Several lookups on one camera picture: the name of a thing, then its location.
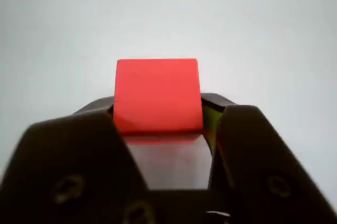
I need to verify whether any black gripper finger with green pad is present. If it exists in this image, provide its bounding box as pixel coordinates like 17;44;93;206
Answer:
201;92;337;224
0;95;164;224

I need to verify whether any red lego block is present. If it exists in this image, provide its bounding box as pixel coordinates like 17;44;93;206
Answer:
113;58;203;135

